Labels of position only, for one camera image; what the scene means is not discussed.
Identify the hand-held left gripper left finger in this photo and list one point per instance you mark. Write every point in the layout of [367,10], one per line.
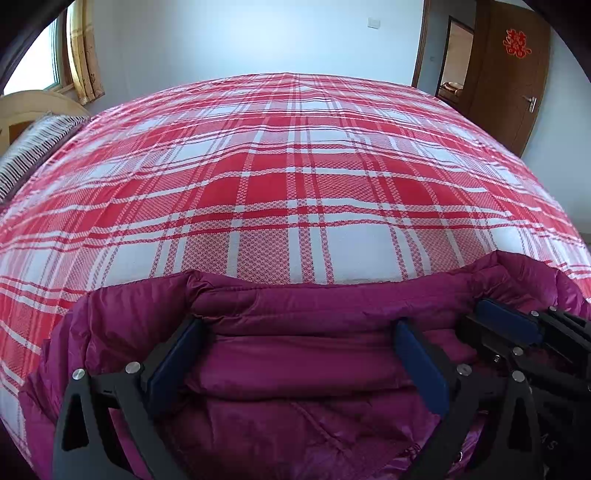
[173,369]

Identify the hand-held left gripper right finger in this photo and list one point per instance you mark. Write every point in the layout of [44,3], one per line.
[422,369]

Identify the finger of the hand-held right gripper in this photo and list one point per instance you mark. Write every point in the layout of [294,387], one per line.
[489,334]
[508,318]

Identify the magenta puffer jacket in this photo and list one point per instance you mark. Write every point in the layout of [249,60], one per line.
[300,332]

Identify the red plaid bed sheet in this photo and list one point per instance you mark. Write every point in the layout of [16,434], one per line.
[277,184]

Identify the brown wooden door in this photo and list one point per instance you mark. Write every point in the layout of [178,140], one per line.
[503,92]

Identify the striped pillow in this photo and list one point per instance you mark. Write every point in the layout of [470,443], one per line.
[32,147]

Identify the red paper door decoration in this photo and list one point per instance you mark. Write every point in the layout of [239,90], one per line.
[516,43]

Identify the wooden bed headboard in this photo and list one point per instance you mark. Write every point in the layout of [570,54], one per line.
[27,108]

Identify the yellow curtain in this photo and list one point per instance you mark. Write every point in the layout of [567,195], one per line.
[85,55]

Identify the brown door frame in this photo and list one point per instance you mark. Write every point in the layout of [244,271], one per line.
[420,46]

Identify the white wall switch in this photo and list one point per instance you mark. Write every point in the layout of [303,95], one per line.
[374,22]

